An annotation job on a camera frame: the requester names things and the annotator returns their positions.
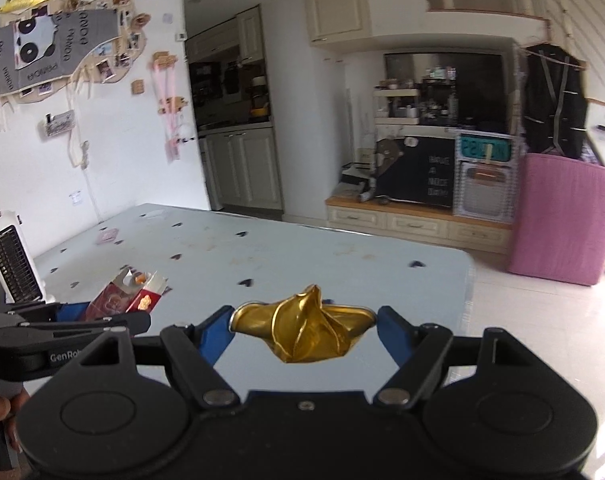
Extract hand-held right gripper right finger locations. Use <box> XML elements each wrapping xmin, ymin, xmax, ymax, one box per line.
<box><xmin>374</xmin><ymin>305</ymin><xmax>558</xmax><ymax>408</ymax></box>

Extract white hanging cable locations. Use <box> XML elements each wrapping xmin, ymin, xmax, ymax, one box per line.
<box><xmin>67</xmin><ymin>132</ymin><xmax>104</xmax><ymax>222</ymax></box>

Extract cream wall cupboard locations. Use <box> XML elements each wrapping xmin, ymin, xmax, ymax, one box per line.
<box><xmin>302</xmin><ymin>0</ymin><xmax>373</xmax><ymax>51</ymax></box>

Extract pink folded mattress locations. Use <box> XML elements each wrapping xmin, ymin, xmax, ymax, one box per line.
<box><xmin>507</xmin><ymin>154</ymin><xmax>605</xmax><ymax>287</ymax></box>

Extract grey cardboard cat house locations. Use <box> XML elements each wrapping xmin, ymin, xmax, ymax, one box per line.
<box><xmin>453</xmin><ymin>132</ymin><xmax>521</xmax><ymax>223</ymax></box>

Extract cream kitchen base cabinets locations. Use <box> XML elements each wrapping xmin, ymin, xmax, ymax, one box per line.
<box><xmin>197</xmin><ymin>127</ymin><xmax>286</xmax><ymax>211</ymax></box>

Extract white wall organizer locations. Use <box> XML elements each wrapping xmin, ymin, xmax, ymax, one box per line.
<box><xmin>45</xmin><ymin>110</ymin><xmax>78</xmax><ymax>139</ymax></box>

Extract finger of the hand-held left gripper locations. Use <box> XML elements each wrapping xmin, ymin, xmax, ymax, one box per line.
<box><xmin>0</xmin><ymin>310</ymin><xmax>152</xmax><ymax>337</ymax></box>
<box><xmin>5</xmin><ymin>301</ymin><xmax>99</xmax><ymax>322</ymax></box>

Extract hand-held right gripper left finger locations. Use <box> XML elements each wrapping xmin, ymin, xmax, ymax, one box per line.
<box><xmin>55</xmin><ymin>305</ymin><xmax>238</xmax><ymax>408</ymax></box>

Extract low cream drawer cabinet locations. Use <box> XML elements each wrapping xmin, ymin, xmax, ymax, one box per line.
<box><xmin>327</xmin><ymin>195</ymin><xmax>513</xmax><ymax>256</ymax></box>

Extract black vest with white trim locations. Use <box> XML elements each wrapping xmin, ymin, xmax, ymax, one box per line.
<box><xmin>523</xmin><ymin>42</ymin><xmax>588</xmax><ymax>161</ymax></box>

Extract photo collage wall board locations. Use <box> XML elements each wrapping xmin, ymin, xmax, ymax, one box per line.
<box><xmin>0</xmin><ymin>0</ymin><xmax>148</xmax><ymax>126</ymax></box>

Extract pink ribbon wall hanger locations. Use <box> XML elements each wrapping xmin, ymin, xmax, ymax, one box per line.
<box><xmin>150</xmin><ymin>51</ymin><xmax>190</xmax><ymax>163</ymax></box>

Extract grey panda cloth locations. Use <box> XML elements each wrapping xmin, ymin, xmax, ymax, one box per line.
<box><xmin>0</xmin><ymin>7</ymin><xmax>120</xmax><ymax>96</ymax></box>

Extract gold foil tray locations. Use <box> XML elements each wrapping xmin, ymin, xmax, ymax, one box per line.
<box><xmin>230</xmin><ymin>284</ymin><xmax>376</xmax><ymax>363</ymax></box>

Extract white storage rack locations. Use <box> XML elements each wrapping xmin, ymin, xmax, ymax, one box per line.
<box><xmin>373</xmin><ymin>89</ymin><xmax>421</xmax><ymax>125</ymax></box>

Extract black chalkboard panel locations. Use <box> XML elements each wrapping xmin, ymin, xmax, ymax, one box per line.
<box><xmin>370</xmin><ymin>135</ymin><xmax>456</xmax><ymax>208</ymax></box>

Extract white heart-print table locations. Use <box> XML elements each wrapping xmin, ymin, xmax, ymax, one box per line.
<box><xmin>30</xmin><ymin>202</ymin><xmax>476</xmax><ymax>403</ymax></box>

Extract white stair railing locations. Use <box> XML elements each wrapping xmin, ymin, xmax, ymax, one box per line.
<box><xmin>533</xmin><ymin>0</ymin><xmax>605</xmax><ymax>111</ymax></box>

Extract red snack box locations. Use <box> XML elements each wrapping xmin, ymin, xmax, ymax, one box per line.
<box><xmin>85</xmin><ymin>266</ymin><xmax>169</xmax><ymax>322</ymax></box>

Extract white electric heater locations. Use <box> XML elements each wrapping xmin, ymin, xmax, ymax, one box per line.
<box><xmin>0</xmin><ymin>210</ymin><xmax>48</xmax><ymax>303</ymax></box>

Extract cream kitchen wall cabinet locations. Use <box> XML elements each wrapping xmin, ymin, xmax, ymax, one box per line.
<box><xmin>235</xmin><ymin>10</ymin><xmax>266</xmax><ymax>63</ymax></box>

